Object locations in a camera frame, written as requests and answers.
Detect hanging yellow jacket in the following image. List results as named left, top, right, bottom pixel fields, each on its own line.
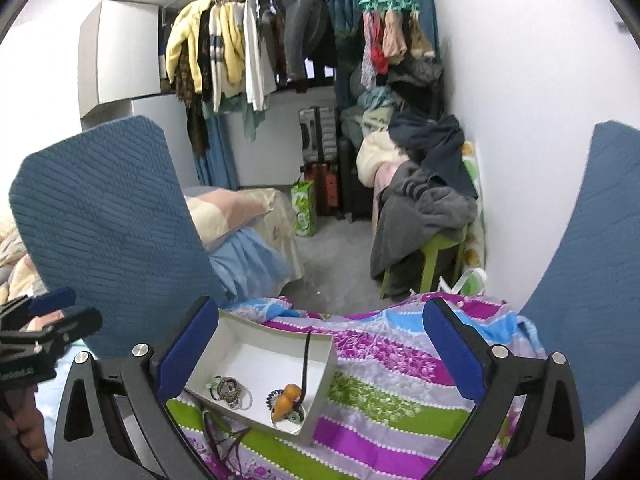
left=165, top=0, right=218, bottom=93

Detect black bead bracelet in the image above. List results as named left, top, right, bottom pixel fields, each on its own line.
left=264, top=388, right=306, bottom=424

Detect silver chain bracelet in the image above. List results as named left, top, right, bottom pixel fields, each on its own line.
left=229, top=383, right=255, bottom=412

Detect hanging white shirt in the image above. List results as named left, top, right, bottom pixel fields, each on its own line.
left=243, top=0, right=277, bottom=112

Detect green printed shopping bag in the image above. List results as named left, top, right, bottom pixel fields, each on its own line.
left=291, top=180, right=316, bottom=237

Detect dark navy jacket pile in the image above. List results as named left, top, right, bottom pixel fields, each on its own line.
left=388, top=106, right=478, bottom=198

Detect orange gourd pendant necklace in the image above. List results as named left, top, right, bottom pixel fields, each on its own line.
left=269, top=329, right=314, bottom=424

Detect green stool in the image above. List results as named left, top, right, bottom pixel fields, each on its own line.
left=380, top=228, right=468, bottom=299

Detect red suitcase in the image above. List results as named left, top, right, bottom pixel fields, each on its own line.
left=304, top=162, right=340, bottom=216

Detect colourful striped floral quilt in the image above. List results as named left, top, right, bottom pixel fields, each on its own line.
left=164, top=291, right=547, bottom=480

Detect light blue bed sheet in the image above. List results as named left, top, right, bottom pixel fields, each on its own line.
left=208, top=226, right=294, bottom=304

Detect pink cream pillow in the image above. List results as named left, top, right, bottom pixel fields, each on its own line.
left=186, top=188, right=271, bottom=252

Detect small blue textured cushion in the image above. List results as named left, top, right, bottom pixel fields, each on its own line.
left=523, top=122, right=640, bottom=424

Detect patterned woven bangle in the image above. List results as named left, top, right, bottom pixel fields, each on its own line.
left=210, top=376, right=242, bottom=404

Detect open green cardboard box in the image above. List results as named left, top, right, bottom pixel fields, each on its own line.
left=184, top=312, right=336, bottom=445

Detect grey hard suitcase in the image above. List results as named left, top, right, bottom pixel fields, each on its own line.
left=298, top=106, right=338, bottom=164

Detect teal clip hanger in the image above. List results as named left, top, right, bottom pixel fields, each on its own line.
left=358, top=0, right=420, bottom=12

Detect grey blanket on stool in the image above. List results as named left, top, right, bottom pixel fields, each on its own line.
left=369, top=162, right=477, bottom=280

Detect large blue textured cushion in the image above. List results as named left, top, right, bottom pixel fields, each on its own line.
left=9, top=116, right=227, bottom=358

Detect hanging grey jacket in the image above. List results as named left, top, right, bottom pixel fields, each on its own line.
left=278, top=0, right=337, bottom=93

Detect white wall cabinet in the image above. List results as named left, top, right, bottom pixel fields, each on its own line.
left=77, top=0, right=160, bottom=117

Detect cream fluffy blanket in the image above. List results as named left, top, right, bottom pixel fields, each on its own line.
left=356, top=129, right=409, bottom=188

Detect left hand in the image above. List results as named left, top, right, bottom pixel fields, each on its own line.
left=8, top=386, right=49, bottom=463

